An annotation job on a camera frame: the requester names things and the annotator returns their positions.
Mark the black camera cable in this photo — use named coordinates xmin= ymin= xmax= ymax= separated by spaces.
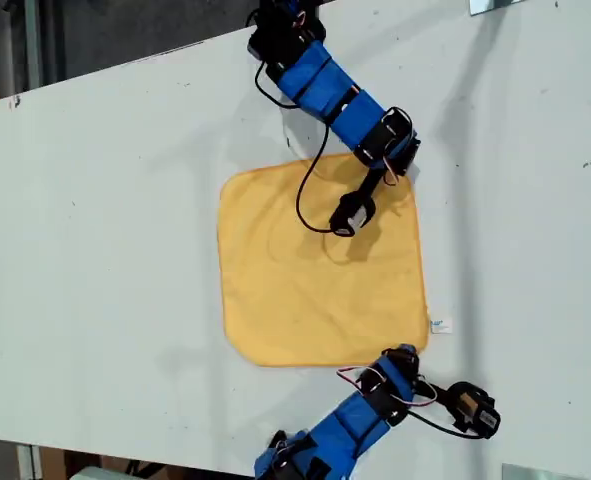
xmin=253 ymin=59 xmax=344 ymax=235
xmin=404 ymin=407 xmax=491 ymax=441

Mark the yellow square towel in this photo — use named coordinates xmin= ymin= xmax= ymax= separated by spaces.
xmin=216 ymin=152 xmax=454 ymax=370

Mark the black camera stalk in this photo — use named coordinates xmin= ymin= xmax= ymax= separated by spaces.
xmin=422 ymin=382 xmax=456 ymax=406
xmin=342 ymin=169 xmax=384 ymax=206

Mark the black camera box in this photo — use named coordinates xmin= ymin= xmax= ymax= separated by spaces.
xmin=444 ymin=381 xmax=502 ymax=440
xmin=328 ymin=192 xmax=377 ymax=237

